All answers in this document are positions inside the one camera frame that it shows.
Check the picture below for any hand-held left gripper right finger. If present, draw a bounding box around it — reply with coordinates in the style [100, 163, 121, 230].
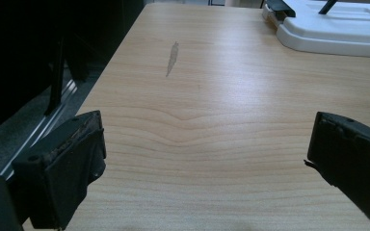
[304, 111, 370, 231]

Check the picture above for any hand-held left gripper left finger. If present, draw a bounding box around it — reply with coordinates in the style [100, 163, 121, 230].
[11, 110, 107, 231]

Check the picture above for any dark stand leg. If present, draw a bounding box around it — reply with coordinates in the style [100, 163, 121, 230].
[43, 34, 66, 116]

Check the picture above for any white plastic base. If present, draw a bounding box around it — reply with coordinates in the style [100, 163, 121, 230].
[261, 0, 370, 59]

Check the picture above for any black rod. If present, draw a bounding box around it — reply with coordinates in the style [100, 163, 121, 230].
[318, 0, 338, 15]

